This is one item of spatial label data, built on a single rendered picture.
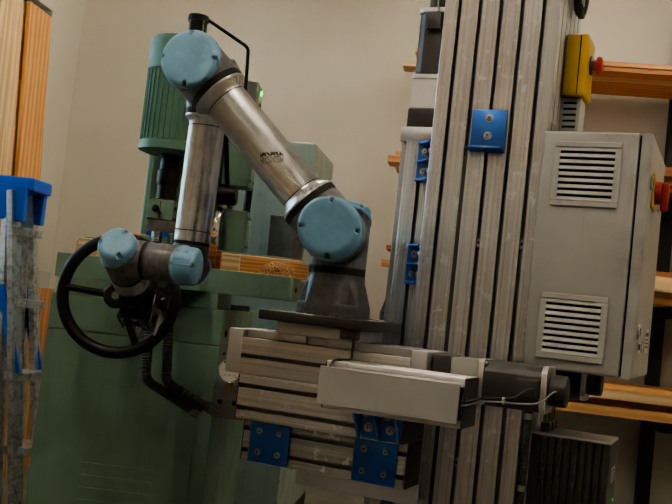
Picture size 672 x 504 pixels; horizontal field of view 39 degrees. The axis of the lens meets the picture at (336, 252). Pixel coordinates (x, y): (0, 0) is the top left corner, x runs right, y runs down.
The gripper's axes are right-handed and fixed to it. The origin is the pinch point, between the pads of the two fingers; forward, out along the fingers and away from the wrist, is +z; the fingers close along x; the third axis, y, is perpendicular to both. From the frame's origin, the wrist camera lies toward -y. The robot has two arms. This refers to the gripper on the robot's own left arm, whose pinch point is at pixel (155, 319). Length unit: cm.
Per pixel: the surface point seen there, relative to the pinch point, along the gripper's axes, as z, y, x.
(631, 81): 142, -220, 134
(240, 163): 29, -67, 1
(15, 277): 82, -49, -79
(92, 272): 15.2, -18.1, -24.6
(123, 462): 37.4, 21.4, -10.1
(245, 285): 16.7, -20.8, 13.9
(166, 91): 0, -66, -15
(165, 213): 17.7, -39.7, -12.0
